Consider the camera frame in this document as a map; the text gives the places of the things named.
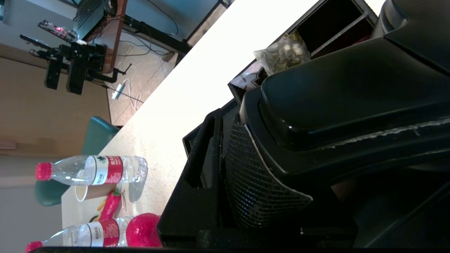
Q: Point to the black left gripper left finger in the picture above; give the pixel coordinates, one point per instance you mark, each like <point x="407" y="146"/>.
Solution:
<point x="197" y="211"/>

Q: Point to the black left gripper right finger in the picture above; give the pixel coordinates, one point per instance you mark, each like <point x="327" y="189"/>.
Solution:
<point x="334" y="228"/>

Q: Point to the black electric kettle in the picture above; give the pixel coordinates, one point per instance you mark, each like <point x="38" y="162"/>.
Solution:
<point x="351" y="88"/>

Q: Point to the clear pyramid tea bag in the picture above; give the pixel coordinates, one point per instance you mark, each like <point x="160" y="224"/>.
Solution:
<point x="284" y="54"/>

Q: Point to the red apple toy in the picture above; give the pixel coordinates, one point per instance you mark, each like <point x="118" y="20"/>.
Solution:
<point x="144" y="230"/>

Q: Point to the red chili pepper toy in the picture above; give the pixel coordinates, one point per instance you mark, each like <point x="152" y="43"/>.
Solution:
<point x="110" y="207"/>

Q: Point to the water bottle red cap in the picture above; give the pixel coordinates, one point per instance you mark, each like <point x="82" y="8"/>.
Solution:
<point x="105" y="170"/>
<point x="102" y="233"/>

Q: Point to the paper cup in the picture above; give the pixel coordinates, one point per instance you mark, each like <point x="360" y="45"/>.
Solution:
<point x="98" y="192"/>

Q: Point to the black rectangular serving tray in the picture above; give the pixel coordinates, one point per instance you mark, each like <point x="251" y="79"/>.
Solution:
<point x="230" y="109"/>

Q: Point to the teal green chair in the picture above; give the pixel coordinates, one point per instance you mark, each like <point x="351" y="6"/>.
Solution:
<point x="98" y="137"/>

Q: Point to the white power strip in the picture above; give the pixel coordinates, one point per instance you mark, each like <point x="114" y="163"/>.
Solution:
<point x="119" y="92"/>

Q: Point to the black rig stand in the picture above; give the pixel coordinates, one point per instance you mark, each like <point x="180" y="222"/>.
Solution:
<point x="158" y="35"/>

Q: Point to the brown wooden desk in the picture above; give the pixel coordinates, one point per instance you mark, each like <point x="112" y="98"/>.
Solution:
<point x="114" y="35"/>

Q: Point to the black compartment organizer box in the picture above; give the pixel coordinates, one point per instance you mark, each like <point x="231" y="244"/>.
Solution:
<point x="327" y="21"/>

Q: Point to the black laptop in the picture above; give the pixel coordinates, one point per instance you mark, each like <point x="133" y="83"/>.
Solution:
<point x="89" y="14"/>

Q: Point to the black controller red lights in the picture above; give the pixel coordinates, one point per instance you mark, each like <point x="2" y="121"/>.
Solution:
<point x="58" y="31"/>

